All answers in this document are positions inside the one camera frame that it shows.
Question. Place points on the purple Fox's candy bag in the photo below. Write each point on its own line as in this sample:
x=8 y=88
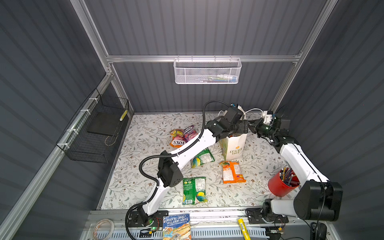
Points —
x=190 y=133

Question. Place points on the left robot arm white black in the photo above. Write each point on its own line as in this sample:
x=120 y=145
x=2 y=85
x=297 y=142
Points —
x=170 y=165

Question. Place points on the yellow marker tube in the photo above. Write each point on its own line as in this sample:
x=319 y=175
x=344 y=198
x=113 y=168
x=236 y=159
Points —
x=244 y=229

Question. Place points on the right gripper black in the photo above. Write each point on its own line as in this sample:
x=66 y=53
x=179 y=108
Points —
x=257 y=123

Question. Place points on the white wire mesh basket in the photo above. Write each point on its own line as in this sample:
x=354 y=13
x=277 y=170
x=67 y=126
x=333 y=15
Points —
x=207 y=71

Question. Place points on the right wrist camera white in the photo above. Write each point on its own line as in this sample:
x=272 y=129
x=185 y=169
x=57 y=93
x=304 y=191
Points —
x=268 y=117

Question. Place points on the green snack bag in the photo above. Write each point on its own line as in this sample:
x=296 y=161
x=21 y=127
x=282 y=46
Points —
x=194 y=191
x=204 y=157

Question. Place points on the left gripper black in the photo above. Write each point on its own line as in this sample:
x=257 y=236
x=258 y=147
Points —
x=242 y=126

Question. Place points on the black wire basket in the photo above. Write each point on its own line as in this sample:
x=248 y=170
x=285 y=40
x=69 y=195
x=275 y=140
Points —
x=79 y=145

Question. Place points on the white paper bag floral print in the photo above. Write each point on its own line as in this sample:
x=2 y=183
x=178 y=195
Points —
x=233 y=146

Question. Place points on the yellow item in black basket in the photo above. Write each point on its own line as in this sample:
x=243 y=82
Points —
x=123 y=115

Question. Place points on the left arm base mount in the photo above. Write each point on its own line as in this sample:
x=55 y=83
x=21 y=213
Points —
x=139 y=218

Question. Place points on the orange snack bag right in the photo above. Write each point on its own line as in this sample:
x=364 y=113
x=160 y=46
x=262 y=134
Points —
x=232 y=173

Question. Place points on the black pad in basket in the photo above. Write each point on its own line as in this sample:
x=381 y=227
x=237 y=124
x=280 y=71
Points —
x=105 y=124

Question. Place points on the orange Fox's fruit candy bag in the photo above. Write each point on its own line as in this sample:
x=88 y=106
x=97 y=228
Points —
x=178 y=138

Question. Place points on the red pencil cup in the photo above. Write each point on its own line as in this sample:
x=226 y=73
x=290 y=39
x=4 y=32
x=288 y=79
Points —
x=283 y=182

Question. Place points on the green snack bag front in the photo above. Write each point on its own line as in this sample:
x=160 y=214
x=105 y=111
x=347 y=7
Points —
x=194 y=191

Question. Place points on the paperback book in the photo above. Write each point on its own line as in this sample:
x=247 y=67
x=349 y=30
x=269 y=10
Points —
x=177 y=227

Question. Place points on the green snack bag centre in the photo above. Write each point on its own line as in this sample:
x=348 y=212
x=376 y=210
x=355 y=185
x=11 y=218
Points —
x=204 y=157

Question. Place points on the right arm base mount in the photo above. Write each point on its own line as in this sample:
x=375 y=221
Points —
x=259 y=216

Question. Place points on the black device bottom right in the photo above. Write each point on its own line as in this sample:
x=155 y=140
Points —
x=318 y=231

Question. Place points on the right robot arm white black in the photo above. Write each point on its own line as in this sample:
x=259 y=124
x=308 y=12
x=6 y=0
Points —
x=302 y=190

